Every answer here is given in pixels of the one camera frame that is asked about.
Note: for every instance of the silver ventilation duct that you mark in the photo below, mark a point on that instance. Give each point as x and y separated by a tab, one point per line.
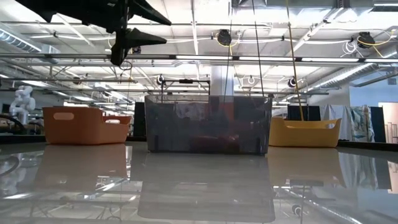
18	42
351	73

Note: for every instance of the white hanging cloth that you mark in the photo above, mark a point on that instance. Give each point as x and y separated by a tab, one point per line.
334	115

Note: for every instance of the yellow plastic basket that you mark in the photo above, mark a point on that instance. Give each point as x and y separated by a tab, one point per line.
306	135

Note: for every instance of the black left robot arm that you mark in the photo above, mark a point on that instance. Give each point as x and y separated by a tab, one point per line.
40	7

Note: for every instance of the black panel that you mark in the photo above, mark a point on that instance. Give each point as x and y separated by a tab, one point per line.
138	119
377	119
303	112

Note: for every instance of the orange plastic basket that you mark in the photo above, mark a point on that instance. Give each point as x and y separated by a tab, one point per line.
77	130

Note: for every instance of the patterned hanging cloth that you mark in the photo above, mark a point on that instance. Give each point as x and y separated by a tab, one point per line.
360	121

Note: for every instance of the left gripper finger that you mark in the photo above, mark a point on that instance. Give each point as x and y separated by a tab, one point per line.
149	14
143	39

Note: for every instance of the grey translucent plastic basket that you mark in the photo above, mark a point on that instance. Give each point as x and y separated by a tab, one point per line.
208	124

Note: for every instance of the long ceiling light bar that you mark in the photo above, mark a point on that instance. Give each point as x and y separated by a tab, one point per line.
202	57

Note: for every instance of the white robot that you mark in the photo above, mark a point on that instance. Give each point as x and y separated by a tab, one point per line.
21	102

